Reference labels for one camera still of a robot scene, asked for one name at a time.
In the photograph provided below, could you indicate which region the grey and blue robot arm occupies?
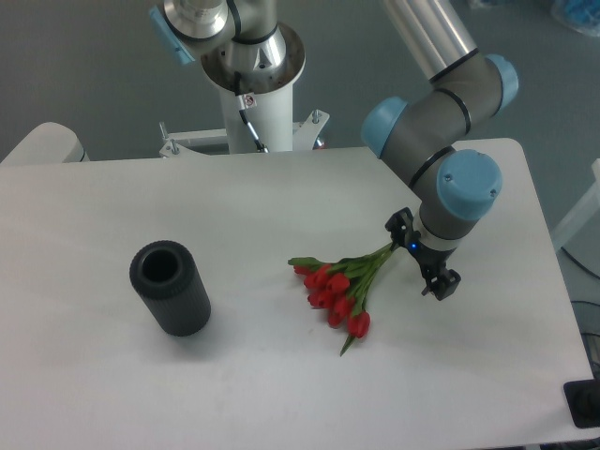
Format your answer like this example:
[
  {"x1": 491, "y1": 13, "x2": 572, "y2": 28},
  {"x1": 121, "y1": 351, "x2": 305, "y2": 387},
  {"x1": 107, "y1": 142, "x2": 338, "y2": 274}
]
[{"x1": 149, "y1": 1, "x2": 518, "y2": 299}]

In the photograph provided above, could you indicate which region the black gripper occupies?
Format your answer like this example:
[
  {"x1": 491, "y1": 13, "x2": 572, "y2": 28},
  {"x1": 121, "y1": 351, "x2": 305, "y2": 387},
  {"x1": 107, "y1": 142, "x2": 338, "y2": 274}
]
[{"x1": 384, "y1": 207, "x2": 461, "y2": 301}]

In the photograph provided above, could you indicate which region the red tulip bouquet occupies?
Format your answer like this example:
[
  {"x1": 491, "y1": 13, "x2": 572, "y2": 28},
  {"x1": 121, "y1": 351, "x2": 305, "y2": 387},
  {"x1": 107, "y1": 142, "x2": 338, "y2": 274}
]
[{"x1": 288, "y1": 244, "x2": 395, "y2": 355}]

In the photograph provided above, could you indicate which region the white rounded furniture left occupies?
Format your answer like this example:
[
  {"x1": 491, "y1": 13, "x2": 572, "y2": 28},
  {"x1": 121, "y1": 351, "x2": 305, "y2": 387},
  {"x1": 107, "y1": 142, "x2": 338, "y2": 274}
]
[{"x1": 1, "y1": 122, "x2": 90, "y2": 167}]

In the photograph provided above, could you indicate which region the black ribbed cylindrical vase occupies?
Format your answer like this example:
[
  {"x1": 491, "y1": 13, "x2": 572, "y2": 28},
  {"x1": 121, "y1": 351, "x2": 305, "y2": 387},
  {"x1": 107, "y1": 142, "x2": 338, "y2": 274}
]
[{"x1": 129, "y1": 240, "x2": 211, "y2": 337}]

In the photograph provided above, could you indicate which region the blue plastic bag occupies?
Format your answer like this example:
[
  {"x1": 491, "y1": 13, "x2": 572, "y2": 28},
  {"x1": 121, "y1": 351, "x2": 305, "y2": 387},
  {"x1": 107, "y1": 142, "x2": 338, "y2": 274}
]
[{"x1": 550, "y1": 0, "x2": 599, "y2": 38}]

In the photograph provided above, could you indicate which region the white furniture right edge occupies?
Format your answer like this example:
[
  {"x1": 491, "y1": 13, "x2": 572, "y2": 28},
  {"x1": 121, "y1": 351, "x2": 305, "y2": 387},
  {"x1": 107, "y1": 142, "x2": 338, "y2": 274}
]
[{"x1": 550, "y1": 159, "x2": 599, "y2": 253}]

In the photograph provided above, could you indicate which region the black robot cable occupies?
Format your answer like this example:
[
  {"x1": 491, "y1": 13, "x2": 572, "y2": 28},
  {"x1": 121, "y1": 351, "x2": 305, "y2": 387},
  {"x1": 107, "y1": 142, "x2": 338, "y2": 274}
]
[{"x1": 232, "y1": 70, "x2": 271, "y2": 154}]

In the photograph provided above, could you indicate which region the black device at table corner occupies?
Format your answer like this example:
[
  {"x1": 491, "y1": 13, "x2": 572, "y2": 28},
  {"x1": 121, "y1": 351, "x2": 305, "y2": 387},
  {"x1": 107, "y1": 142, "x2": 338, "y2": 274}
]
[{"x1": 563, "y1": 379, "x2": 599, "y2": 429}]

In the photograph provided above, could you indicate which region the white pedestal base frame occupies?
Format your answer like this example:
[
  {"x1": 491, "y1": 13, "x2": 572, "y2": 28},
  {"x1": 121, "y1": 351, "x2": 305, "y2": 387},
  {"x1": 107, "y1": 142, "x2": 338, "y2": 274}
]
[{"x1": 158, "y1": 109, "x2": 330, "y2": 158}]

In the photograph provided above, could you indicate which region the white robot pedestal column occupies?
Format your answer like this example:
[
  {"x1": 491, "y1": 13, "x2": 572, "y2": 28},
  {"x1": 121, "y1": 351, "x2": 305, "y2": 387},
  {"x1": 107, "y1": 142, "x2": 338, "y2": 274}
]
[{"x1": 201, "y1": 22, "x2": 306, "y2": 150}]

